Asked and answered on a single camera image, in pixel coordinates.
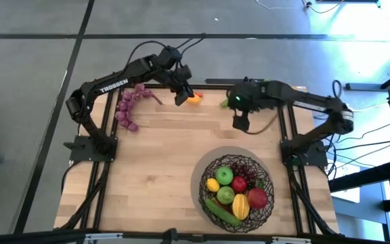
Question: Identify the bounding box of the grey round mat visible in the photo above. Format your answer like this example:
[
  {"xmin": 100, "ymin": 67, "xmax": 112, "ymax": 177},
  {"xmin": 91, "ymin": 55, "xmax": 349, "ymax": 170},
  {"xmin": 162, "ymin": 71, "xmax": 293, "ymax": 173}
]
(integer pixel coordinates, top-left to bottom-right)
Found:
[{"xmin": 190, "ymin": 146, "xmax": 276, "ymax": 221}]

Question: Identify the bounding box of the purple grape bunch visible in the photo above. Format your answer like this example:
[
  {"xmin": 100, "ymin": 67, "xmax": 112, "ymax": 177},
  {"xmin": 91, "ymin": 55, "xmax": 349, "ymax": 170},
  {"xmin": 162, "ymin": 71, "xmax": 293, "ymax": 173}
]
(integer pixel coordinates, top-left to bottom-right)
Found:
[{"xmin": 114, "ymin": 83, "xmax": 164, "ymax": 133}]

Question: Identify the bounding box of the black aluminium table frame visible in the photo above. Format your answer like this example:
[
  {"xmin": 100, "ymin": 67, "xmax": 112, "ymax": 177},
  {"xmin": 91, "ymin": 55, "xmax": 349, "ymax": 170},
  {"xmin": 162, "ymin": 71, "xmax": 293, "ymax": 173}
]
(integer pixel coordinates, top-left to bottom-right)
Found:
[{"xmin": 79, "ymin": 81, "xmax": 318, "ymax": 238}]

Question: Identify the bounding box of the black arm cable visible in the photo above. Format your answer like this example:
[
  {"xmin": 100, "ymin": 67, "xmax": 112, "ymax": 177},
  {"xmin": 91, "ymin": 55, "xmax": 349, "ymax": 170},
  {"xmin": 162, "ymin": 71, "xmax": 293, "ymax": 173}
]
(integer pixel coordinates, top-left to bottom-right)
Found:
[
  {"xmin": 331, "ymin": 79, "xmax": 343, "ymax": 99},
  {"xmin": 123, "ymin": 32, "xmax": 207, "ymax": 68}
]

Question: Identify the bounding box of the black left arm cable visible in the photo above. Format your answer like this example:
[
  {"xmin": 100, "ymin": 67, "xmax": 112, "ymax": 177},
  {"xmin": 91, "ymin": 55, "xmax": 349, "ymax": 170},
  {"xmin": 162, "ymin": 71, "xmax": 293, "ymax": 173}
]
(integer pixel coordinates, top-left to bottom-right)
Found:
[{"xmin": 123, "ymin": 32, "xmax": 207, "ymax": 68}]

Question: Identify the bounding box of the black mounting bar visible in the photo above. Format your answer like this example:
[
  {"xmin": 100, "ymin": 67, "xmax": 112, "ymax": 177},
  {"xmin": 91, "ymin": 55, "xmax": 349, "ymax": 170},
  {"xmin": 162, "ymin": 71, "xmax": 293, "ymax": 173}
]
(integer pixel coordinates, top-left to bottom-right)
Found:
[{"xmin": 204, "ymin": 77, "xmax": 265, "ymax": 86}]

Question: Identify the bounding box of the dark green cucumber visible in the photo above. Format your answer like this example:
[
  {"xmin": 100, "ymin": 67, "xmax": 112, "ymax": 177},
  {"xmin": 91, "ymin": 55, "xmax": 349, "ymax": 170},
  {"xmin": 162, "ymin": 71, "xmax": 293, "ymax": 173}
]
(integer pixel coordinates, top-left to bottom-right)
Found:
[{"xmin": 204, "ymin": 198, "xmax": 242, "ymax": 228}]

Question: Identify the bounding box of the red peach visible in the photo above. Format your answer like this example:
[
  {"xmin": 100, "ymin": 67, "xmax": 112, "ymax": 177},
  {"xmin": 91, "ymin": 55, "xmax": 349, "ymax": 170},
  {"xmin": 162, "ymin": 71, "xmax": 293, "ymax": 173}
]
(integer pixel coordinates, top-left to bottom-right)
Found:
[{"xmin": 247, "ymin": 188, "xmax": 269, "ymax": 210}]

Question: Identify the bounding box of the black wicker basket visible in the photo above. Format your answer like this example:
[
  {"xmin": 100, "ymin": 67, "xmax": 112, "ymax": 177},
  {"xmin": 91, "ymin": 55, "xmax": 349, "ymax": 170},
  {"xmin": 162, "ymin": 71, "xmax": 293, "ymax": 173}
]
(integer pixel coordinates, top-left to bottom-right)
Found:
[{"xmin": 198, "ymin": 154, "xmax": 276, "ymax": 234}]

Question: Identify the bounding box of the black rig crossbeam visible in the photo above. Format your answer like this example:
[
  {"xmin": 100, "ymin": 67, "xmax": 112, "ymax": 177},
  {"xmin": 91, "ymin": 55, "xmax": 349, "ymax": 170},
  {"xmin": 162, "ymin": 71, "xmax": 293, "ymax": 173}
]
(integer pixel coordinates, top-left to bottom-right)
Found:
[{"xmin": 0, "ymin": 228, "xmax": 390, "ymax": 244}]

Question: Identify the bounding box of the white floor cable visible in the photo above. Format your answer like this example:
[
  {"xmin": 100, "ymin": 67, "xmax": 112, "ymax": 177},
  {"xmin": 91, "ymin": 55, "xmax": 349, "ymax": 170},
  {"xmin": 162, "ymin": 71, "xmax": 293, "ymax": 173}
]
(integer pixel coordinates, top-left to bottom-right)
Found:
[{"xmin": 255, "ymin": 0, "xmax": 304, "ymax": 11}]

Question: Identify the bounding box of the dark red grape bunch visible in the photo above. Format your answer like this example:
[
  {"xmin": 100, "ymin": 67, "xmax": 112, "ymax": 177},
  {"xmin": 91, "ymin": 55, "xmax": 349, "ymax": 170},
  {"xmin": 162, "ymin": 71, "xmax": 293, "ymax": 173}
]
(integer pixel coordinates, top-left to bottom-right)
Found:
[{"xmin": 232, "ymin": 162, "xmax": 265, "ymax": 190}]

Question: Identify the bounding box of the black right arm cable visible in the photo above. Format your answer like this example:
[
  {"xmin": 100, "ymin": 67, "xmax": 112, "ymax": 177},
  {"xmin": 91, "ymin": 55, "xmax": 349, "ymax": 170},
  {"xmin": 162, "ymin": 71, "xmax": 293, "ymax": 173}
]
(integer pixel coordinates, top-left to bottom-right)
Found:
[{"xmin": 331, "ymin": 79, "xmax": 343, "ymax": 99}]

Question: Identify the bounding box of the round green apple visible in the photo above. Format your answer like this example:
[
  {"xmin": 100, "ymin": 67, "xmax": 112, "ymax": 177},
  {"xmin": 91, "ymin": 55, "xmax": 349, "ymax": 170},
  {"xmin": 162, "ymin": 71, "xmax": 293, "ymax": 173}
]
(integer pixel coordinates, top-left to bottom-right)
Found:
[{"xmin": 215, "ymin": 166, "xmax": 234, "ymax": 186}]

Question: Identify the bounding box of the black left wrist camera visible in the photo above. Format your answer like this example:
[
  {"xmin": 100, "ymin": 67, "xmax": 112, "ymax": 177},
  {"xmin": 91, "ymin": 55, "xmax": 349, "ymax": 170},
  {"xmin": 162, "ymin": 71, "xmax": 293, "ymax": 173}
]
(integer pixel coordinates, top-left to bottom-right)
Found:
[{"xmin": 157, "ymin": 45, "xmax": 183, "ymax": 68}]

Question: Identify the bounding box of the small red apple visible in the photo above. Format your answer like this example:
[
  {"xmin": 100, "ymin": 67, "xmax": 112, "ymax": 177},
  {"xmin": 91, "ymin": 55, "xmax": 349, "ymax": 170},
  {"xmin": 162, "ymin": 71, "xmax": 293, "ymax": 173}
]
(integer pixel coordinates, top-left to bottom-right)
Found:
[{"xmin": 231, "ymin": 176, "xmax": 248, "ymax": 194}]

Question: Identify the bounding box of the yellow lemon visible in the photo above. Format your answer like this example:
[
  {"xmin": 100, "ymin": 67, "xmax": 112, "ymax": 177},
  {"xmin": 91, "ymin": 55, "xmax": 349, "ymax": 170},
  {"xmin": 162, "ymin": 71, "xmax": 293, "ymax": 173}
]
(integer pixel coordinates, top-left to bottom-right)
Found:
[{"xmin": 205, "ymin": 178, "xmax": 221, "ymax": 193}]

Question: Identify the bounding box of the yellow starfruit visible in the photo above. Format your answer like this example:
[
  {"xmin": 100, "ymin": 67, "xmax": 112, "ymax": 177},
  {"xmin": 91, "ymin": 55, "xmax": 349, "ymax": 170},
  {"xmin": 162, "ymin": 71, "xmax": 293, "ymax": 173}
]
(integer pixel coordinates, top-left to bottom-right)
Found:
[{"xmin": 232, "ymin": 193, "xmax": 251, "ymax": 221}]

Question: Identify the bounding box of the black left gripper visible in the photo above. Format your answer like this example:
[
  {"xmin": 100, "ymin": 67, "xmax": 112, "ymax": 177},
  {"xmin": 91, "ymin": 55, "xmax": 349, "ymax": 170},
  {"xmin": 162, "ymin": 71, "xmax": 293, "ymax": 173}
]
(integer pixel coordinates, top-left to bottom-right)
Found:
[{"xmin": 162, "ymin": 66, "xmax": 196, "ymax": 106}]

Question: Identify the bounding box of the yellow floor cable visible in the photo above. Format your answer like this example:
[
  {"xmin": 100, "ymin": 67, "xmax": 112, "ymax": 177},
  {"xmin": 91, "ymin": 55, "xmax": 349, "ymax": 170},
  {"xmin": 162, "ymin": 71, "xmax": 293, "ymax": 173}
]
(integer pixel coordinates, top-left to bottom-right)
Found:
[{"xmin": 301, "ymin": 0, "xmax": 347, "ymax": 15}]

